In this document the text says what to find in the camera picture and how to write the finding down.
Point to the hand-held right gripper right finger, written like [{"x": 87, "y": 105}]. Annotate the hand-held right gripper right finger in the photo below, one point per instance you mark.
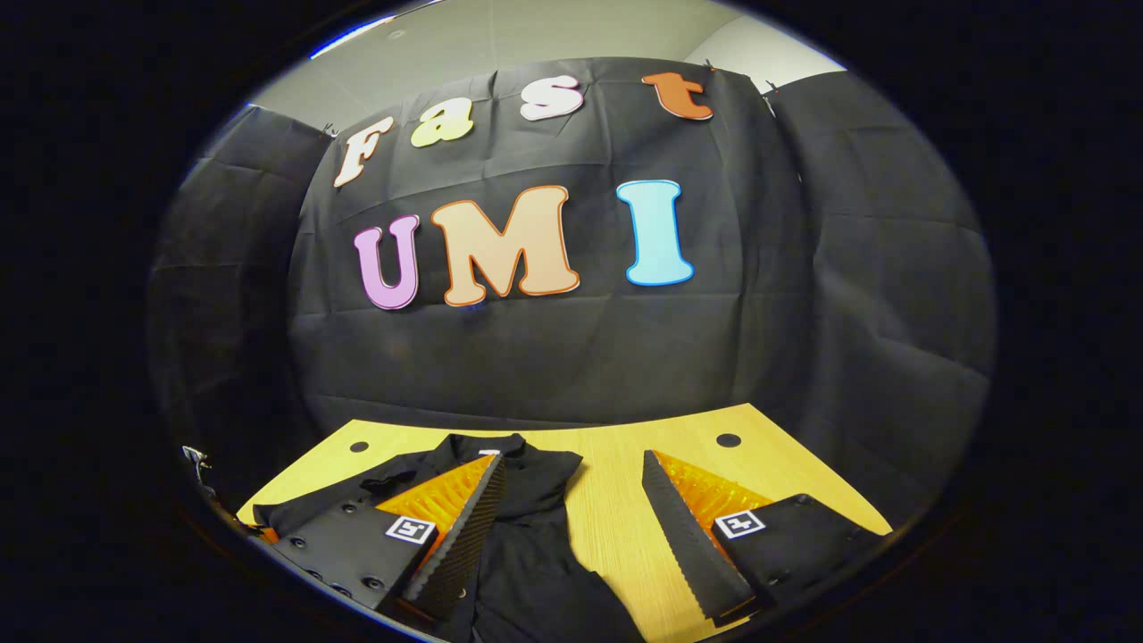
[{"x": 688, "y": 545}]

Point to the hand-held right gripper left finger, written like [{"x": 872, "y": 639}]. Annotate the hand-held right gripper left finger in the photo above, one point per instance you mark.
[{"x": 464, "y": 536}]

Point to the black backdrop cloth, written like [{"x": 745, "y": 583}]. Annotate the black backdrop cloth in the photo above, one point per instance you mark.
[{"x": 580, "y": 357}]

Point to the black garment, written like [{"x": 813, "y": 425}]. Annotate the black garment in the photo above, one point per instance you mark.
[{"x": 536, "y": 572}]

